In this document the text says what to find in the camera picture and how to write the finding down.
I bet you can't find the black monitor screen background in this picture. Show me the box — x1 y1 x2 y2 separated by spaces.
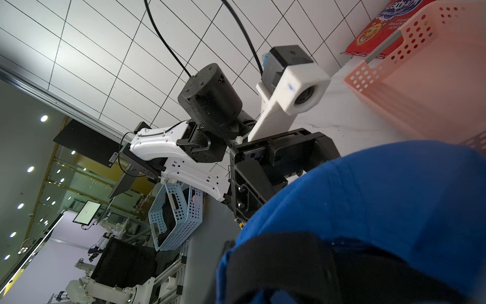
53 120 120 167

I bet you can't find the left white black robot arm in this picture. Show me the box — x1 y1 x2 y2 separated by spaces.
122 63 339 221

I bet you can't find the pink plastic basket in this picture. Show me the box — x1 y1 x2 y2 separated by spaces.
344 1 485 152

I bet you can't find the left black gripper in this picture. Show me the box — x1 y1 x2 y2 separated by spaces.
229 128 340 222

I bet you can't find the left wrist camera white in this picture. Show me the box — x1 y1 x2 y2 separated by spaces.
248 45 331 142

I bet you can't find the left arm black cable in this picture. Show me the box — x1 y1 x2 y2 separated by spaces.
143 0 265 79

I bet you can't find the red cookie snack bag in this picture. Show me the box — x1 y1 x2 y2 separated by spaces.
344 0 434 57

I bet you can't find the blue crate in background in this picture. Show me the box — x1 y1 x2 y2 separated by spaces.
149 183 203 251

